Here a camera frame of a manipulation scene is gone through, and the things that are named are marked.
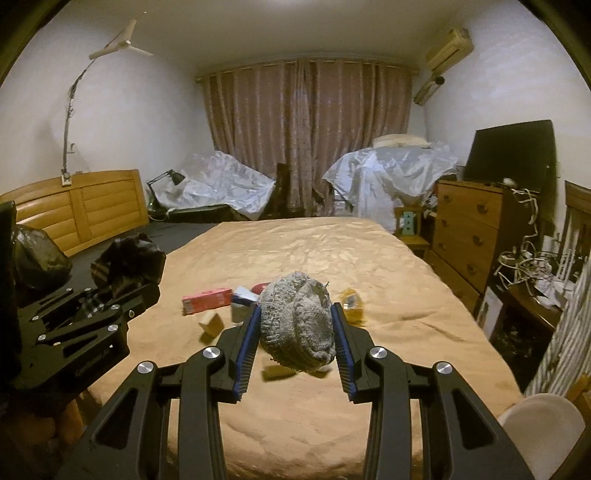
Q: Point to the blue white packet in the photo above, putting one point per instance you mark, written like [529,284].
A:
[241,297]

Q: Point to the framed picture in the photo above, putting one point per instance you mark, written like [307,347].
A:
[488,311]

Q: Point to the dark striped plastic wrapper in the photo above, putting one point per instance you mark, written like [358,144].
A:
[131,258]

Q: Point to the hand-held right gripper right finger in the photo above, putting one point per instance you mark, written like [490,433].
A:
[342,350]

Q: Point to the black plastic bag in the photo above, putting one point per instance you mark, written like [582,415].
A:
[39,261]

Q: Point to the wooden chest of drawers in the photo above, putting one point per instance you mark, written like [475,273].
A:
[466,230]

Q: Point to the pink carton box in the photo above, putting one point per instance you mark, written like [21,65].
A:
[205,301]

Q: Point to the beige air conditioner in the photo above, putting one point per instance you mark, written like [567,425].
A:
[450,48]

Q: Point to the white ceiling fan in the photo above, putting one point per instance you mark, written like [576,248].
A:
[108,50]

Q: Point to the dark wooden side table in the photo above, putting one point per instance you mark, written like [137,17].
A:
[526,323]

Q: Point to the beige pipe cover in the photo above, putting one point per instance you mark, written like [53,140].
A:
[425,94]

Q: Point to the yellow plastic wrapper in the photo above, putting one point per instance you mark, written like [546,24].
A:
[354,307]

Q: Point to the black television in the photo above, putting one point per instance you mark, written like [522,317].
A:
[508,152]

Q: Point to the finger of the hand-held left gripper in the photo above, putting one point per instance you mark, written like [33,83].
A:
[55,304]
[124,309]

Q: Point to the wooden headboard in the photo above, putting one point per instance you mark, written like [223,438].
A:
[106,203]

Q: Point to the clear plastic dust sheet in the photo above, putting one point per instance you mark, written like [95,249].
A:
[383,175]
[221,180]

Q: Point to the white round stool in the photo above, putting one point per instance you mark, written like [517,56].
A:
[545,429]

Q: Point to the red wrapper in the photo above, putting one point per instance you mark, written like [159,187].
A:
[258,287]

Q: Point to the small wooden chair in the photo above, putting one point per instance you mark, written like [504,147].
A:
[413,240]

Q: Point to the white pillow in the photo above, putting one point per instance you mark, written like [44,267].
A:
[399,140]

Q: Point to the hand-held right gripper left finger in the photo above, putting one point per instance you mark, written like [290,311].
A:
[247,355]

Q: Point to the grey knit hat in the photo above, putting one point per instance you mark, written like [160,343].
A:
[295,318]

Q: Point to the striped cloth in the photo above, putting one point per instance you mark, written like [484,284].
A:
[565,337]

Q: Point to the light wooden chair back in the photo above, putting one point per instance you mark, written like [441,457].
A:
[579,198]

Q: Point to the pink curtain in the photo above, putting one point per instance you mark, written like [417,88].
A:
[300,120]

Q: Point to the dark grey bedsheet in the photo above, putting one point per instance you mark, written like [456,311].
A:
[175,233]

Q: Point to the black desk lamp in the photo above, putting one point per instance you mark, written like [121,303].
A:
[177,176]

